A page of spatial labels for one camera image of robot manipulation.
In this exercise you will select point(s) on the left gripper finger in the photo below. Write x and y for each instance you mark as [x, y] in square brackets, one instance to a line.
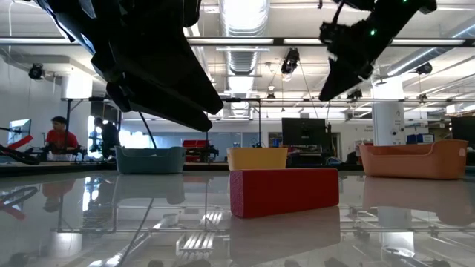
[174, 74]
[159, 109]

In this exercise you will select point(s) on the red angled bar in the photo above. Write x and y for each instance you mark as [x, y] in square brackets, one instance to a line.
[16, 142]

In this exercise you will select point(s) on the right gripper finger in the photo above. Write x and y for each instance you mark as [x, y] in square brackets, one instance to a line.
[341, 79]

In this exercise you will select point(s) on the dark teal plastic bin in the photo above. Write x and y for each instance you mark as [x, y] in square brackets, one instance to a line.
[150, 161]

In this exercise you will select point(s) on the white pillar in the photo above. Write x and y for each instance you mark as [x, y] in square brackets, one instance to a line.
[387, 118]

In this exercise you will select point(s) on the person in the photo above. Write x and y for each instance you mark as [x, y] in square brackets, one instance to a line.
[109, 137]
[59, 139]

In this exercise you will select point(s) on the bright wall screen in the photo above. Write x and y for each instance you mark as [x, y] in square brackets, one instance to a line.
[18, 128]

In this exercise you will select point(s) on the silver ceiling duct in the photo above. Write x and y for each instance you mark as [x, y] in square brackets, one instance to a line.
[243, 59]

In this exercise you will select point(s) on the dark monitor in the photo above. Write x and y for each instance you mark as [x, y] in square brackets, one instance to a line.
[464, 131]

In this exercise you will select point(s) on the black station frame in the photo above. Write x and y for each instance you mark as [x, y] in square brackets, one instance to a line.
[68, 107]
[259, 122]

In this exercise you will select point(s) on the black ceiling spotlight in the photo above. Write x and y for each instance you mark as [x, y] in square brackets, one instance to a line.
[290, 62]
[355, 94]
[36, 71]
[424, 68]

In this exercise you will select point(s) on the blue storage boxes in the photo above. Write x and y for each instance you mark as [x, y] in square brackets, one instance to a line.
[419, 138]

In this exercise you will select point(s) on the orange plastic bin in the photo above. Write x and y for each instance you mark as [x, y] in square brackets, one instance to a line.
[412, 163]

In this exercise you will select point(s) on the red storage bins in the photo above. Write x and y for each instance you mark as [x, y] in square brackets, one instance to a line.
[194, 143]

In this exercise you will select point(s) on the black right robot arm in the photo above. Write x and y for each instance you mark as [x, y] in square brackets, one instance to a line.
[401, 15]

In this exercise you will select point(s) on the long red block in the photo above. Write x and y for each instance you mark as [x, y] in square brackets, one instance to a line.
[285, 193]

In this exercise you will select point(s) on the black monitor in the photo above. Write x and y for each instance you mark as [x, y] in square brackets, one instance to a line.
[304, 131]

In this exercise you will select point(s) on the yellow plastic bin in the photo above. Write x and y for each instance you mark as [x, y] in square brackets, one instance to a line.
[256, 157]

